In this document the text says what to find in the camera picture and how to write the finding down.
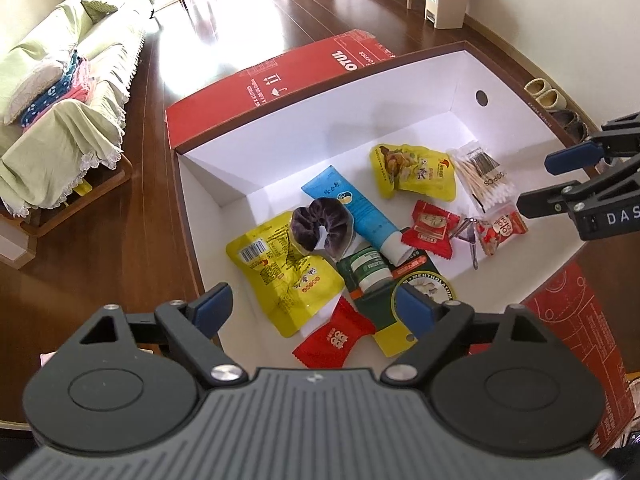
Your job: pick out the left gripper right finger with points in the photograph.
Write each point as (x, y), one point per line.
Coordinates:
(438, 329)

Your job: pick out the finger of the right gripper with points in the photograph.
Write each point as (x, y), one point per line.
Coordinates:
(575, 157)
(554, 199)

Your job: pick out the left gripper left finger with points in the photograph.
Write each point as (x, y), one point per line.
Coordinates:
(189, 329)

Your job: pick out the cotton swab bag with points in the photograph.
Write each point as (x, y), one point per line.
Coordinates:
(482, 177)

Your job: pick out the small red white sachet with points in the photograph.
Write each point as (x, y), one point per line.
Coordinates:
(498, 226)

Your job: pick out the green mentholatum balm card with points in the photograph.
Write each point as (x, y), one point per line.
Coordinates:
(372, 282)

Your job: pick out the silver binder clip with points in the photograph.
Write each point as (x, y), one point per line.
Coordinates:
(466, 231)

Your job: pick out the red hawthorn snack packet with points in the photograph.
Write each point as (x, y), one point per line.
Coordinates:
(431, 229)

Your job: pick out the yellow barcode snack packet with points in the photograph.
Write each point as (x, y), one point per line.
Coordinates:
(290, 286)

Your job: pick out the red candy packet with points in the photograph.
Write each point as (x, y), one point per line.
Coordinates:
(329, 345)

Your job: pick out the blue white cream tube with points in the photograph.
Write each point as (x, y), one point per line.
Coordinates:
(369, 222)

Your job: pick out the yellow chicken snack packet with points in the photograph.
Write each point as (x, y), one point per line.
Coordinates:
(414, 169)

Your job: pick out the dark purple velvet scrunchie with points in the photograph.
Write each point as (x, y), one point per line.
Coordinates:
(325, 225)

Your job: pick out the grey slippers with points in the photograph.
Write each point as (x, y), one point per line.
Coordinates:
(556, 105)

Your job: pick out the brown white cardboard box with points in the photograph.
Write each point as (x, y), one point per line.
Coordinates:
(247, 144)

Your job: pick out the folded colourful clothes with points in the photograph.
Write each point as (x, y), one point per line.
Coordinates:
(76, 83)

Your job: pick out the green covered sofa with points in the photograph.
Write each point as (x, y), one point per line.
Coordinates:
(72, 155)

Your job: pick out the white pillow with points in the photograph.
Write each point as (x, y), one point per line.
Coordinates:
(37, 80)

